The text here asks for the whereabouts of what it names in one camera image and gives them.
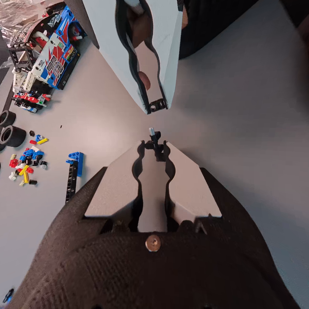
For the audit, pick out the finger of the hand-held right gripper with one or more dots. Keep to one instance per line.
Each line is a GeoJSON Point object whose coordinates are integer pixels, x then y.
{"type": "Point", "coordinates": [106, 38]}
{"type": "Point", "coordinates": [169, 43]}

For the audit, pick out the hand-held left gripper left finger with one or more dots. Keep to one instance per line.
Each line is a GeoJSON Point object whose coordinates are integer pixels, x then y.
{"type": "Point", "coordinates": [113, 190]}

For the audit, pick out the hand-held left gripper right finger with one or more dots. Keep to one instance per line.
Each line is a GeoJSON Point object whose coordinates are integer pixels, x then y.
{"type": "Point", "coordinates": [193, 193]}

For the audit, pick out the black lego connector assembly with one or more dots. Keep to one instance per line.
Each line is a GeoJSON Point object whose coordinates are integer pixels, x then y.
{"type": "Point", "coordinates": [157, 149]}

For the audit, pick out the small black lego connector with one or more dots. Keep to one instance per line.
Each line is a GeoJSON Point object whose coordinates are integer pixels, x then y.
{"type": "Point", "coordinates": [157, 106]}

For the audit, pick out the black lego beam blue end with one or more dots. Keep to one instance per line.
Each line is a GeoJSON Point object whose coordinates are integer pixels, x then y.
{"type": "Point", "coordinates": [71, 178]}

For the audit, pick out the partly built lego car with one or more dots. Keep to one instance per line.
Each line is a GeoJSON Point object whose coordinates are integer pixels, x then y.
{"type": "Point", "coordinates": [24, 79]}

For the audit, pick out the pile of mixed lego pieces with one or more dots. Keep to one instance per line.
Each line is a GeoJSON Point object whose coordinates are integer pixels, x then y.
{"type": "Point", "coordinates": [29, 154]}

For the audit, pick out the black rubber lego tire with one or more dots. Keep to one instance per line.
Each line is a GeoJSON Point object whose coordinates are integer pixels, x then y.
{"type": "Point", "coordinates": [12, 115]}
{"type": "Point", "coordinates": [20, 137]}

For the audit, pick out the blue lego connector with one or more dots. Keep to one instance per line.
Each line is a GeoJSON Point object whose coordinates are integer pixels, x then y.
{"type": "Point", "coordinates": [8, 295]}

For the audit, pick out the person's right hand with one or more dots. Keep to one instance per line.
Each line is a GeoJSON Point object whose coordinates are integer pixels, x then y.
{"type": "Point", "coordinates": [141, 29]}

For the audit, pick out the clear plastic bag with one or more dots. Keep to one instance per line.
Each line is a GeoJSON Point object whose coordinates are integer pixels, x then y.
{"type": "Point", "coordinates": [17, 14]}

